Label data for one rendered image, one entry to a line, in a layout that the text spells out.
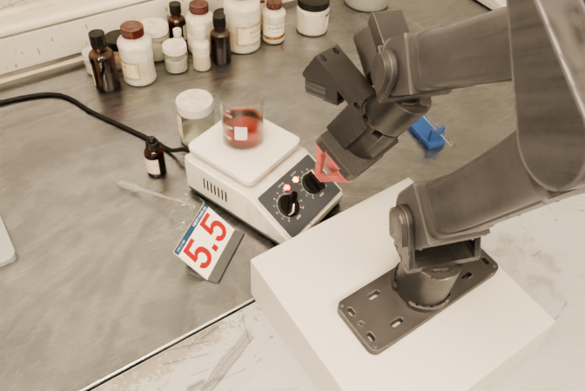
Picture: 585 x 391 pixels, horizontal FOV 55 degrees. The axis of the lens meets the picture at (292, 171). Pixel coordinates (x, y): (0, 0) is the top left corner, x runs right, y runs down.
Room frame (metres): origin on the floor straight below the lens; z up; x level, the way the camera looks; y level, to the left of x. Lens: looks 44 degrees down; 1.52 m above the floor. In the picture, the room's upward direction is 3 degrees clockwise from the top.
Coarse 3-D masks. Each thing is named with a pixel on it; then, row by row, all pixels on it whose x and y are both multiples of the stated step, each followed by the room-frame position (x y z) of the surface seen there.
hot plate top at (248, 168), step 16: (272, 128) 0.64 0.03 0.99; (192, 144) 0.59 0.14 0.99; (208, 144) 0.59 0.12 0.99; (272, 144) 0.60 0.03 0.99; (288, 144) 0.60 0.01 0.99; (208, 160) 0.56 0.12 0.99; (224, 160) 0.56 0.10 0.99; (240, 160) 0.56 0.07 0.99; (256, 160) 0.57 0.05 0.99; (272, 160) 0.57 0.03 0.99; (240, 176) 0.53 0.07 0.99; (256, 176) 0.53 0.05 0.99
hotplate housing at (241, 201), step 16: (192, 160) 0.58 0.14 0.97; (288, 160) 0.59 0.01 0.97; (192, 176) 0.58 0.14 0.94; (208, 176) 0.56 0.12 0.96; (224, 176) 0.55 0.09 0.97; (272, 176) 0.56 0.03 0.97; (208, 192) 0.56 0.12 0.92; (224, 192) 0.54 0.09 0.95; (240, 192) 0.52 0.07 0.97; (256, 192) 0.52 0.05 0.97; (224, 208) 0.55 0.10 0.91; (240, 208) 0.52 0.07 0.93; (256, 208) 0.51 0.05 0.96; (256, 224) 0.51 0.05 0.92; (272, 224) 0.49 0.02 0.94; (272, 240) 0.49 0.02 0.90
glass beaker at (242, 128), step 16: (240, 80) 0.64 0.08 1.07; (224, 96) 0.62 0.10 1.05; (240, 96) 0.64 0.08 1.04; (256, 96) 0.63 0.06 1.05; (224, 112) 0.59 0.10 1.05; (240, 112) 0.58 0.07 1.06; (256, 112) 0.59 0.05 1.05; (224, 128) 0.59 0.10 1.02; (240, 128) 0.58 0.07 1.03; (256, 128) 0.59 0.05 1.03; (224, 144) 0.59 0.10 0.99; (240, 144) 0.58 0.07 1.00; (256, 144) 0.59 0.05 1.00
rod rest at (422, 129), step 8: (424, 120) 0.77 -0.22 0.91; (416, 128) 0.75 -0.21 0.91; (424, 128) 0.75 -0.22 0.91; (432, 128) 0.75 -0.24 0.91; (440, 128) 0.73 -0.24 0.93; (416, 136) 0.74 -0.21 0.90; (424, 136) 0.73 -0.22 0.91; (432, 136) 0.72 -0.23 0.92; (440, 136) 0.73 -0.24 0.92; (424, 144) 0.72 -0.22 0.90; (432, 144) 0.71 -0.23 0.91; (440, 144) 0.72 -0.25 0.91
